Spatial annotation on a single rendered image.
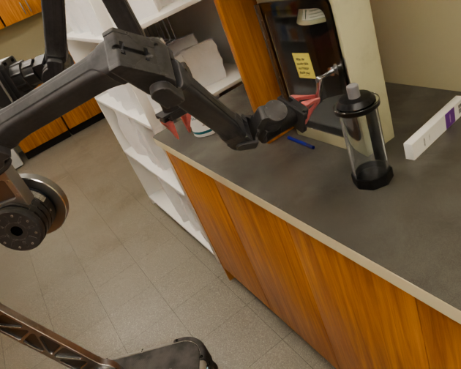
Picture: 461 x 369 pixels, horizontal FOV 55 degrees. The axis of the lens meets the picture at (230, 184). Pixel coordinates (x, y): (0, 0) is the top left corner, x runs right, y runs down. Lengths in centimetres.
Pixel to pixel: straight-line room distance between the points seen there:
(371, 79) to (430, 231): 45
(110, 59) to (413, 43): 113
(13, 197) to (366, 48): 101
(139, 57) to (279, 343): 161
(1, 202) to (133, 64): 71
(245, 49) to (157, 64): 69
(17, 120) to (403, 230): 81
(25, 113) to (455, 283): 83
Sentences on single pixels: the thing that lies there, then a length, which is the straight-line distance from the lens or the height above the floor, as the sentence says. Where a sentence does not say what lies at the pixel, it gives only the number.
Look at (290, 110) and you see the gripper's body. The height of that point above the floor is 116.
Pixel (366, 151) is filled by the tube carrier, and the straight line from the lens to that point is 112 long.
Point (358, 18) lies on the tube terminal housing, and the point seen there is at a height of 131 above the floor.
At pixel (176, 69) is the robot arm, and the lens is 85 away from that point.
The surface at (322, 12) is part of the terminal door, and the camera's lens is 118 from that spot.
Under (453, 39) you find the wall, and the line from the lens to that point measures 155.
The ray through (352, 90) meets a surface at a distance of 108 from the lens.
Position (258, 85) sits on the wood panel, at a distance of 148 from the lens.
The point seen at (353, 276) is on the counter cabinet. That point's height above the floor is 79.
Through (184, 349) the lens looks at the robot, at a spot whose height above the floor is 24.
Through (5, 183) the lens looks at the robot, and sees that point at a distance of 131.
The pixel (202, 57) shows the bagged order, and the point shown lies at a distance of 241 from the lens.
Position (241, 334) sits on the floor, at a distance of 223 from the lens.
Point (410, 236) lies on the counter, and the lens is 103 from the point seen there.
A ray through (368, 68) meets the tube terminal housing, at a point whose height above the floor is 118.
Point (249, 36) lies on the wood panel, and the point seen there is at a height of 130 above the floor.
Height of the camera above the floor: 163
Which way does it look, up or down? 29 degrees down
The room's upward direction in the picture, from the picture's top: 23 degrees counter-clockwise
